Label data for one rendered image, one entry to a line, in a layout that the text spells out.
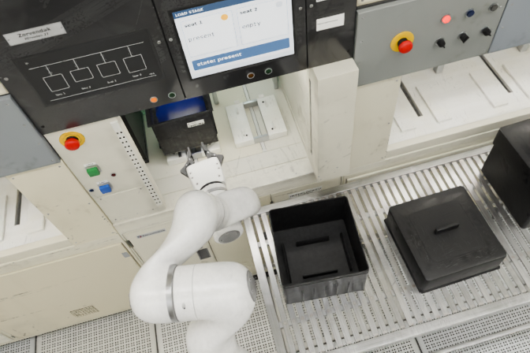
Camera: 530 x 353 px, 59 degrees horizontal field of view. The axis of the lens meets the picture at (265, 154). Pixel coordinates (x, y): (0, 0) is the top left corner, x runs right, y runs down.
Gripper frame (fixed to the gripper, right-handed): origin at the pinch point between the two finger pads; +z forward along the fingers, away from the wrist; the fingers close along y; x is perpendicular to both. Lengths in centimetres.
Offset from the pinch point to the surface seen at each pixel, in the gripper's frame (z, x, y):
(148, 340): -7, -119, -53
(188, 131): 22.0, -15.0, -0.4
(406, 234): -38, -33, 56
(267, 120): 25.8, -28.6, 31.0
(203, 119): 21.2, -10.3, 6.1
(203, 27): 0.4, 43.5, 11.1
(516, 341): -74, -119, 107
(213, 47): 0.2, 36.8, 12.4
